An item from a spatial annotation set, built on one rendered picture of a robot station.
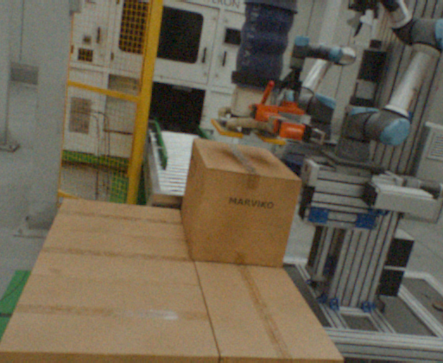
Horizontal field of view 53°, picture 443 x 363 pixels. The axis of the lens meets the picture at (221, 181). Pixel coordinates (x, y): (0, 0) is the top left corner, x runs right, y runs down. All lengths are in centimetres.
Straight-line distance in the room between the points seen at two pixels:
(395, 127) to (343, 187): 35
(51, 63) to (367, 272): 223
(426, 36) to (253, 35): 68
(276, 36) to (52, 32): 157
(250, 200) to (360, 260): 83
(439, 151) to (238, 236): 106
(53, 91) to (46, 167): 50
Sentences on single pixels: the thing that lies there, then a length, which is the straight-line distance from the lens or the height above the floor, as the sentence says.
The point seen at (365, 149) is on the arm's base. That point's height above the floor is 110.
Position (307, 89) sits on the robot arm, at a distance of 255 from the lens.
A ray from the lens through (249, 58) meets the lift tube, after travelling 194.
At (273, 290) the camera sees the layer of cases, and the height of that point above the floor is 54.
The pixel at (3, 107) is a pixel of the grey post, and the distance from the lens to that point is 535.
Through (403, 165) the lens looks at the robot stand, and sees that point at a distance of 234.
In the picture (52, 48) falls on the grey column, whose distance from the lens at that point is 304.
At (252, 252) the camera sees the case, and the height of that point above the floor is 60.
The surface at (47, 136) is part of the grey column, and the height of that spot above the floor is 68.
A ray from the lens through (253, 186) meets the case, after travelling 180.
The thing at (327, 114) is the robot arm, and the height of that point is 118.
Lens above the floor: 136
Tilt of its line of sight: 15 degrees down
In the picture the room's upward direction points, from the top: 11 degrees clockwise
